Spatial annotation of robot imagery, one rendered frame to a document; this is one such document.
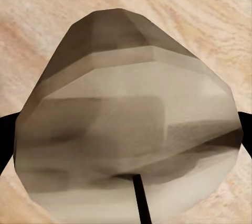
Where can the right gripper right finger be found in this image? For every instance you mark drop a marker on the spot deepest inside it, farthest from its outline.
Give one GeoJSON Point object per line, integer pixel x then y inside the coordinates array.
{"type": "Point", "coordinates": [246, 121]}

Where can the pillar candle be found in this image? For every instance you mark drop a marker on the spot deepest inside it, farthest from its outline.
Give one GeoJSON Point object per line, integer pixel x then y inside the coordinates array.
{"type": "Point", "coordinates": [125, 125]}

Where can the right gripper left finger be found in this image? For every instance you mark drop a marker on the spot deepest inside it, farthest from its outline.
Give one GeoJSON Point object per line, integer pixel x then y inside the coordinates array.
{"type": "Point", "coordinates": [7, 133]}

